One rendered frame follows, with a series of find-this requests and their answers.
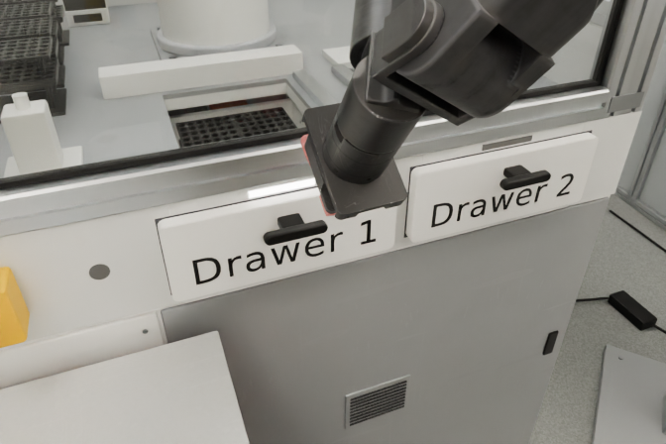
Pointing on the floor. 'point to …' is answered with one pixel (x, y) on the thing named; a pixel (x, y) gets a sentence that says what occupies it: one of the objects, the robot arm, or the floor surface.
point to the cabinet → (378, 337)
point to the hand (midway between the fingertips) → (333, 194)
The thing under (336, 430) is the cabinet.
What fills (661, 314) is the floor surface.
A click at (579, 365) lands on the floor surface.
